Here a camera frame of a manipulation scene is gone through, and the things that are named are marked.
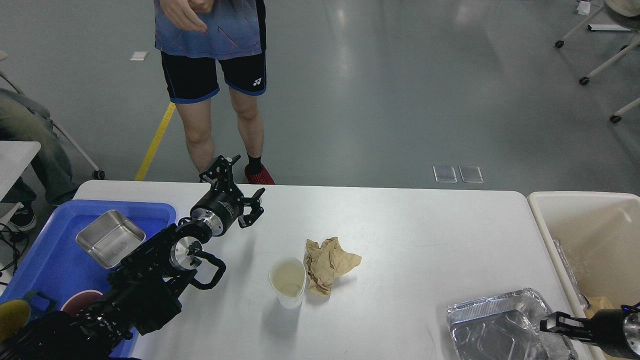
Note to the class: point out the white paper cup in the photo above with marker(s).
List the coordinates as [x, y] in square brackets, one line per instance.
[288, 278]

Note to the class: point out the person's right hand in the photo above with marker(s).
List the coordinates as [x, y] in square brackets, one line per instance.
[181, 15]

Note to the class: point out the blue plastic bin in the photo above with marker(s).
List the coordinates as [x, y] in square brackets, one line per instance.
[57, 266]

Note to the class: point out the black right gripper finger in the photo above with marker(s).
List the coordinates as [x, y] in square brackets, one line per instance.
[572, 329]
[560, 319]

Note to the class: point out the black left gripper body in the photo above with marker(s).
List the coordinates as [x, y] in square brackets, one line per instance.
[218, 210]

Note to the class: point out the white side table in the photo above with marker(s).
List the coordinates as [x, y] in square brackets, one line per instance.
[15, 156]

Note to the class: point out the dark blue HOME mug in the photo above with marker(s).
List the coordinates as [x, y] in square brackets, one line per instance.
[17, 313]

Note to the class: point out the crumpled brown paper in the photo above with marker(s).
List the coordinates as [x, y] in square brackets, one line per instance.
[326, 261]

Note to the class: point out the seated person in green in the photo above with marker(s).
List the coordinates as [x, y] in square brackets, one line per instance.
[20, 121]

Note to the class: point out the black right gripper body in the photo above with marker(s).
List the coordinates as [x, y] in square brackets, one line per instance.
[616, 332]

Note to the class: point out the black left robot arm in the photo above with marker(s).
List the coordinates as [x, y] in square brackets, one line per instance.
[146, 286]

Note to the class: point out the person's left hand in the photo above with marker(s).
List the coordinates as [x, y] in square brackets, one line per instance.
[202, 6]

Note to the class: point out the square stainless steel tray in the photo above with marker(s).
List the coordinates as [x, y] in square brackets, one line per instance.
[110, 238]

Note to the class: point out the standing person in shorts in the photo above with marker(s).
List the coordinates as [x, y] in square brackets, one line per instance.
[235, 41]

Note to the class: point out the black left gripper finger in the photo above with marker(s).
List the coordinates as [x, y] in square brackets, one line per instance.
[220, 175]
[256, 209]

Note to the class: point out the pink plastic mug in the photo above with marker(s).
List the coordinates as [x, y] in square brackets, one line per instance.
[79, 301]

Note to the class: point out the aluminium foil tray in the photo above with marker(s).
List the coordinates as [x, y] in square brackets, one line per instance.
[506, 327]

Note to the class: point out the beige plastic bin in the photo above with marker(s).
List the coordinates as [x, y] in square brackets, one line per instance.
[593, 242]

